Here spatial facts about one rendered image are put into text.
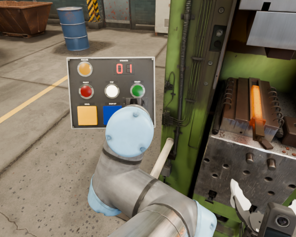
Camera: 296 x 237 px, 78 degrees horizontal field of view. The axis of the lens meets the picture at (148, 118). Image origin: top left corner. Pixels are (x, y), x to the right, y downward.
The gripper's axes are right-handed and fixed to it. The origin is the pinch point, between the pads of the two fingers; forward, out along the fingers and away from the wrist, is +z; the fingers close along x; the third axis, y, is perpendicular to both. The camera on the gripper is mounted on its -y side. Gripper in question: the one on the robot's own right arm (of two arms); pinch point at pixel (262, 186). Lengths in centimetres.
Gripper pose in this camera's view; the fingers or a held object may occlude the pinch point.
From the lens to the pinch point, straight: 60.1
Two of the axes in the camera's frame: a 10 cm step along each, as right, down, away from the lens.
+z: 4.0, -5.6, 7.3
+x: 9.2, 2.4, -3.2
